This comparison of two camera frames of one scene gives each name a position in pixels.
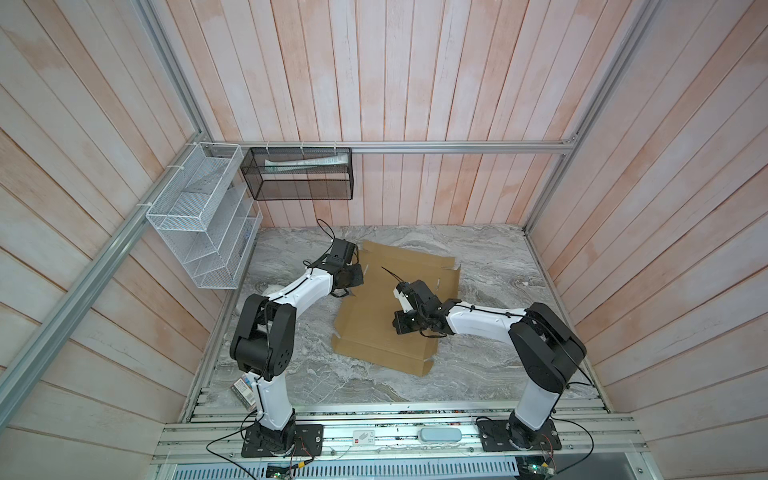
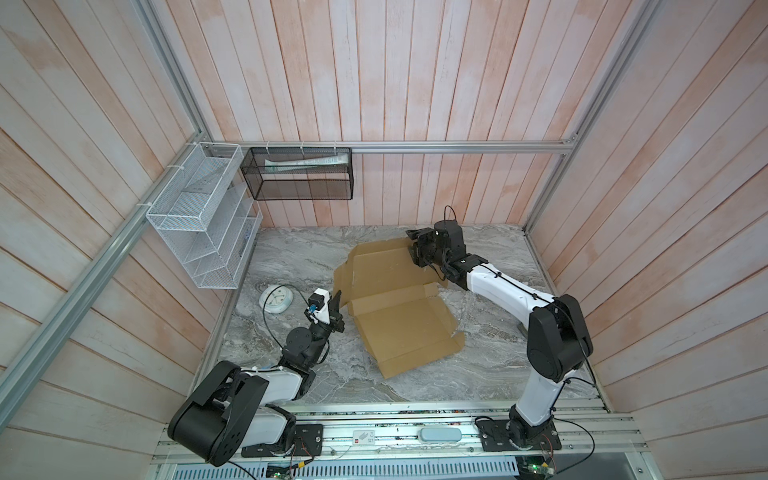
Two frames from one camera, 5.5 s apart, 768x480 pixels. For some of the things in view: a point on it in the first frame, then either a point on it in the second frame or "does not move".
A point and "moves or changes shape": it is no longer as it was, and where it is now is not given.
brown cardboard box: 366,315 moves or changes shape
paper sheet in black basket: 272,166 does not move
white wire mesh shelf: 207,216 does not move
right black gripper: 398,322 -> 423,235
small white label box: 363,437 does not move
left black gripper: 356,268 -> 335,317
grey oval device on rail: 439,434 does not move
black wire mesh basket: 299,173 does not move
